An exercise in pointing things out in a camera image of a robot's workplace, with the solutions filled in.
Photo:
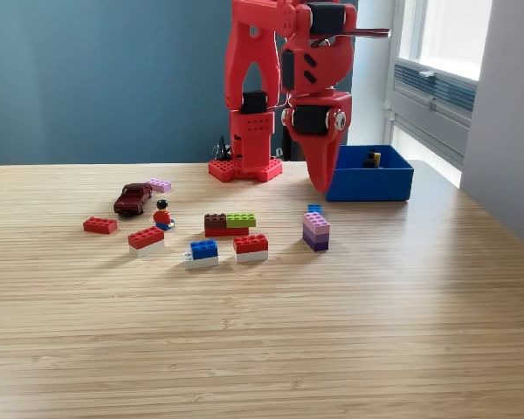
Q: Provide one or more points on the brown green red brick stack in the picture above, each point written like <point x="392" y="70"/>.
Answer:
<point x="227" y="224"/>

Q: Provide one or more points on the red and white brick stack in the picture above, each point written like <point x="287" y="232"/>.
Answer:
<point x="250" y="248"/>
<point x="146" y="240"/>

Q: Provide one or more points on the red building brick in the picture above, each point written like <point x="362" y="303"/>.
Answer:
<point x="99" y="225"/>

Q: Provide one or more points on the toy figure red shirt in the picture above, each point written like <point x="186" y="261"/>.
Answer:
<point x="161" y="217"/>

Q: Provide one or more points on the grey window vent grille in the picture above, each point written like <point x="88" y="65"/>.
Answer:
<point x="436" y="89"/>

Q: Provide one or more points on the blue and white brick stack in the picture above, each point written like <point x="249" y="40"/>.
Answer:
<point x="203" y="254"/>

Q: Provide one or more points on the pink and purple brick stack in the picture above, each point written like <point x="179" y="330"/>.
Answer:
<point x="316" y="231"/>

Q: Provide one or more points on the pink flat building brick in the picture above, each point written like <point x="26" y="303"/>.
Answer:
<point x="160" y="185"/>

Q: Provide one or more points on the blue plastic bin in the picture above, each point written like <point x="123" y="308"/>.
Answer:
<point x="375" y="185"/>

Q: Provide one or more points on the small blue building brick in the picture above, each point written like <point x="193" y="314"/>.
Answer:
<point x="314" y="208"/>

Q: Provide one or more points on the dark red toy car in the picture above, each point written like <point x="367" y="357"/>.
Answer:
<point x="132" y="200"/>

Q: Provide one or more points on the small yellow toy digger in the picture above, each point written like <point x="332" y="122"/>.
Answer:
<point x="371" y="160"/>

